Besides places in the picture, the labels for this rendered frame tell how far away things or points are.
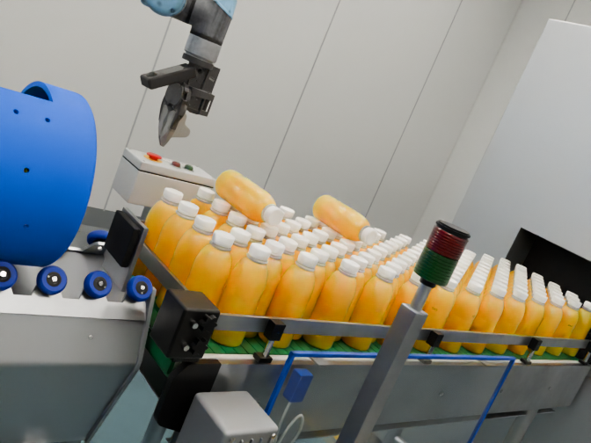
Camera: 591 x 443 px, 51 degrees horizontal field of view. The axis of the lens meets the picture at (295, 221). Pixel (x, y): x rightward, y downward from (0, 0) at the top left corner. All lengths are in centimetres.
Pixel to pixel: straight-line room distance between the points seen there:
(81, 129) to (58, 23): 296
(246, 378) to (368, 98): 408
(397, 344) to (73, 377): 55
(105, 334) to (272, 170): 372
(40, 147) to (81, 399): 46
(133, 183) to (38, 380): 50
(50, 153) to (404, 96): 456
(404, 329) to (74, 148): 62
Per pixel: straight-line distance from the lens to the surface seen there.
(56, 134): 92
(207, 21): 139
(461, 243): 106
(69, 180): 92
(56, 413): 118
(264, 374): 116
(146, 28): 403
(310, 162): 488
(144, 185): 140
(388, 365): 112
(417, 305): 110
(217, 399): 106
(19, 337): 102
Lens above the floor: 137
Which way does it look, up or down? 12 degrees down
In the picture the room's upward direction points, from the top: 23 degrees clockwise
